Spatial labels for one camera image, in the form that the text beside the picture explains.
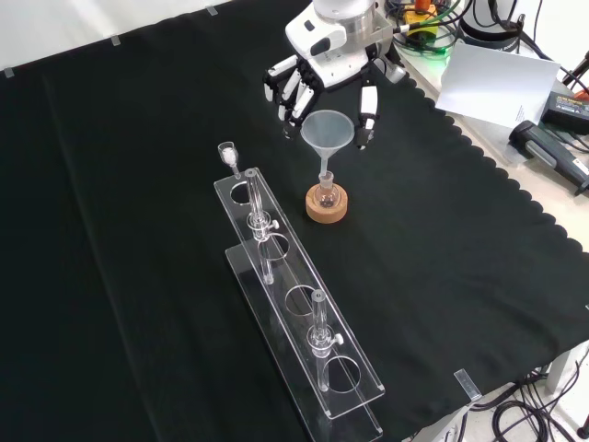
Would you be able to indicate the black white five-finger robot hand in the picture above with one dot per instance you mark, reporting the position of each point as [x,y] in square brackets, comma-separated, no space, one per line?
[336,69]

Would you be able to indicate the clear plastic funnel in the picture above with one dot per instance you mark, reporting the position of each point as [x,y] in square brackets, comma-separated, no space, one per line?
[326,126]

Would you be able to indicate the glass round-bottom flask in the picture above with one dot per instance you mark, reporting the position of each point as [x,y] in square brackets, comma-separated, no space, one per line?
[327,195]

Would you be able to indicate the clear acrylic funnel stand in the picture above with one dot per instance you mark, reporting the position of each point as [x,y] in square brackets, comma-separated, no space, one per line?
[303,271]

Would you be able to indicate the yellow stop button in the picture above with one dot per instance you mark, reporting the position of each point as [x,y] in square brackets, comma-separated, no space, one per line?
[414,16]

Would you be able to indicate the grey tape piece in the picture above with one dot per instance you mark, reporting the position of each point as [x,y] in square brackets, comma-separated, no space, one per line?
[211,10]
[115,40]
[8,72]

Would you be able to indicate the pale board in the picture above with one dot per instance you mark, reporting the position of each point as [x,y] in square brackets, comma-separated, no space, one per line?
[497,83]

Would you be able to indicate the black grey handheld device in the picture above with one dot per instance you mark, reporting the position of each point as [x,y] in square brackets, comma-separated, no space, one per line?
[547,152]

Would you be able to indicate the black power adapter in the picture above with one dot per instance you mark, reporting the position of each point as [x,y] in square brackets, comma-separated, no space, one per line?
[568,108]

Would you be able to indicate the black cloth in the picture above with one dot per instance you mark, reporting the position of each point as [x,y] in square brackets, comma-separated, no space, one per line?
[138,230]

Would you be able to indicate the clear tape strip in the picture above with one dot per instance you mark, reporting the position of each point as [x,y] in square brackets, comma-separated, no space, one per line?
[467,384]

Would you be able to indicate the grey table leg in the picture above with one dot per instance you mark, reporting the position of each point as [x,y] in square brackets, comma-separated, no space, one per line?
[559,373]

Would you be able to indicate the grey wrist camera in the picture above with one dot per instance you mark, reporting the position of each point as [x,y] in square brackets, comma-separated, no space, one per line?
[393,71]

